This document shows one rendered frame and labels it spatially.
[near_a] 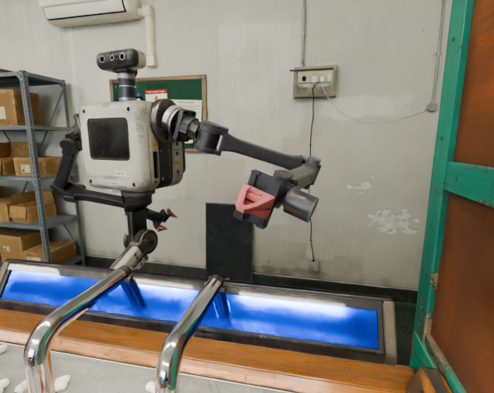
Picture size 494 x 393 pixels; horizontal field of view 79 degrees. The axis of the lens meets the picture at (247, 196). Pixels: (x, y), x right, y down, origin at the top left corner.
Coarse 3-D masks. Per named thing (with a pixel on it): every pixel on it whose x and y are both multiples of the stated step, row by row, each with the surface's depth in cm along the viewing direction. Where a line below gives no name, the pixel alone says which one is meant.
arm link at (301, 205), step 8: (280, 176) 68; (288, 176) 67; (288, 184) 68; (296, 192) 62; (304, 192) 63; (288, 200) 62; (296, 200) 61; (304, 200) 61; (312, 200) 61; (288, 208) 62; (296, 208) 61; (304, 208) 61; (312, 208) 60; (296, 216) 62; (304, 216) 61
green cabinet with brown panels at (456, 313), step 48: (480, 0) 53; (480, 48) 53; (480, 96) 52; (480, 144) 51; (432, 192) 67; (480, 192) 49; (432, 240) 66; (480, 240) 50; (432, 288) 66; (480, 288) 50; (432, 336) 67; (480, 336) 49; (480, 384) 49
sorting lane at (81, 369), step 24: (0, 360) 78; (72, 360) 78; (96, 360) 78; (72, 384) 71; (96, 384) 71; (120, 384) 71; (144, 384) 71; (192, 384) 71; (216, 384) 71; (240, 384) 71
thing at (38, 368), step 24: (96, 288) 39; (216, 288) 40; (72, 312) 35; (192, 312) 34; (48, 336) 32; (168, 336) 30; (192, 336) 32; (24, 360) 31; (48, 360) 32; (168, 360) 28; (48, 384) 32; (168, 384) 28
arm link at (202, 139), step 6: (198, 132) 108; (204, 132) 102; (198, 138) 104; (204, 138) 102; (210, 138) 102; (216, 138) 103; (198, 144) 104; (204, 144) 103; (210, 144) 103; (216, 144) 105
